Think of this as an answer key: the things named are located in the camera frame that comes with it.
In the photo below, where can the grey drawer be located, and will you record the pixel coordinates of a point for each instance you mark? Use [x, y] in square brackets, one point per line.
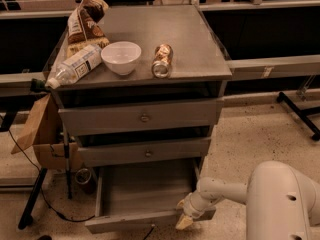
[140, 152]
[141, 116]
[137, 196]

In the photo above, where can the thin black tripod pole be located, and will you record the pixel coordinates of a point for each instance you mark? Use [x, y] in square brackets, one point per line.
[67, 161]

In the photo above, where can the black stand leg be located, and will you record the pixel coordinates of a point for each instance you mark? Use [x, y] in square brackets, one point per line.
[26, 217]

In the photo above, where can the cardboard box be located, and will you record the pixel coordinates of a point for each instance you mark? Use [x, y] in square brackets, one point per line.
[41, 132]

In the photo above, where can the white bowl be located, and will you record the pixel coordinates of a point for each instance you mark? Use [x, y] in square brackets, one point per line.
[121, 57]

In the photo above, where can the clear plastic water bottle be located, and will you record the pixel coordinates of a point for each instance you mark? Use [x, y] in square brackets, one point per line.
[76, 67]

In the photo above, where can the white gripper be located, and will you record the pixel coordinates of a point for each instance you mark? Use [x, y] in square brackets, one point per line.
[192, 206]

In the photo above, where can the brown cup on floor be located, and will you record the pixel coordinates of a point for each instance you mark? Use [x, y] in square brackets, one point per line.
[85, 180]

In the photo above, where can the grey metal rail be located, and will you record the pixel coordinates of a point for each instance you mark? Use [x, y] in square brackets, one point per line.
[277, 67]

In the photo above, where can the black stand base right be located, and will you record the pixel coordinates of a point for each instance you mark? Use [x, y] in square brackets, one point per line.
[303, 114]

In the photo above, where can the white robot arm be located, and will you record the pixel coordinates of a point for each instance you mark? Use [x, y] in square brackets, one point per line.
[281, 202]

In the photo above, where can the metal drink can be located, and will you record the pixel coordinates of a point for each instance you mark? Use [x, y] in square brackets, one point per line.
[161, 64]

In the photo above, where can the grey middle drawer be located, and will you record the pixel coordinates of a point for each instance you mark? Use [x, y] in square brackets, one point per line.
[140, 152]

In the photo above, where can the grey drawer cabinet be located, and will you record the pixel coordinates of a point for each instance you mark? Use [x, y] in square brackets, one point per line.
[198, 70]

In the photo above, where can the grey top drawer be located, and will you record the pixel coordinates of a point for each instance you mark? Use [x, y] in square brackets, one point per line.
[141, 116]

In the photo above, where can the brown chip bag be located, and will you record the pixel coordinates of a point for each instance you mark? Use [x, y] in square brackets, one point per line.
[83, 23]

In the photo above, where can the grey bottom drawer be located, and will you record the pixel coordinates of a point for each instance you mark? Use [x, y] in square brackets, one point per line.
[137, 196]

